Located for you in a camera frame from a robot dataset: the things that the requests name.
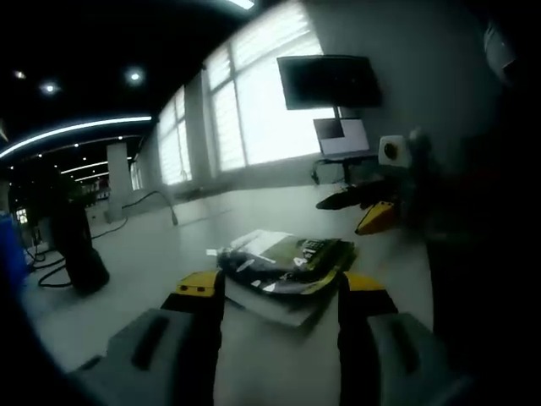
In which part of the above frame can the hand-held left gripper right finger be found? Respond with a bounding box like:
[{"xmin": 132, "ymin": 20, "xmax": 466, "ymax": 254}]
[{"xmin": 336, "ymin": 270, "xmax": 478, "ymax": 406}]

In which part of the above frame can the black cable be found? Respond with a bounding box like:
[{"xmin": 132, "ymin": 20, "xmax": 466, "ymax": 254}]
[{"xmin": 23, "ymin": 215, "xmax": 128, "ymax": 289}]

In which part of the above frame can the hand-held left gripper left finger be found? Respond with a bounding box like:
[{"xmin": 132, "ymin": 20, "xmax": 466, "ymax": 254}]
[{"xmin": 69, "ymin": 270, "xmax": 226, "ymax": 406}]

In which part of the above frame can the laptop stand shelf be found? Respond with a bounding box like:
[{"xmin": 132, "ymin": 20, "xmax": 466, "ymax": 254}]
[{"xmin": 311, "ymin": 154, "xmax": 381, "ymax": 187}]

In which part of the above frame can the white pillar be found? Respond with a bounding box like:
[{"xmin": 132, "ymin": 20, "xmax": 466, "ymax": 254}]
[{"xmin": 105, "ymin": 142, "xmax": 133, "ymax": 223}]

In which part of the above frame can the open laptop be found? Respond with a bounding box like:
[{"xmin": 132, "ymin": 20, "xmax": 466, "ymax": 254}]
[{"xmin": 313, "ymin": 117, "xmax": 380, "ymax": 161}]

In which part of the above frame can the dark plastic snack packet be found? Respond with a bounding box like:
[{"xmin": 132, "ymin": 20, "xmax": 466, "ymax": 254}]
[{"xmin": 205, "ymin": 228, "xmax": 359, "ymax": 329}]

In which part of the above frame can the black barcode scanner stand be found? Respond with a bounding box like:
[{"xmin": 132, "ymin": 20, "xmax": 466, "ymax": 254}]
[{"xmin": 49, "ymin": 198, "xmax": 111, "ymax": 295}]

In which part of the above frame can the black wall monitor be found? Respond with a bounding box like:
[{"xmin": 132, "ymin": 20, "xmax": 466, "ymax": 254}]
[{"xmin": 276, "ymin": 54, "xmax": 384, "ymax": 111}]

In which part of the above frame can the window with blinds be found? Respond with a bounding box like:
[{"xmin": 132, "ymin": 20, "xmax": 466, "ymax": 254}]
[{"xmin": 156, "ymin": 0, "xmax": 339, "ymax": 187}]

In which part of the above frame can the gooseneck cable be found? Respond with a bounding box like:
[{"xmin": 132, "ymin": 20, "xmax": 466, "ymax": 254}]
[{"xmin": 121, "ymin": 189, "xmax": 181, "ymax": 228}]

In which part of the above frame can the blue box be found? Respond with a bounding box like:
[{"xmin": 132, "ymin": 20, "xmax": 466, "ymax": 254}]
[{"xmin": 0, "ymin": 211, "xmax": 30, "ymax": 280}]

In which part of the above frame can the white table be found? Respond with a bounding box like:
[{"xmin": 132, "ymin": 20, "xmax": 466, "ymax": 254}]
[{"xmin": 20, "ymin": 182, "xmax": 436, "ymax": 406}]

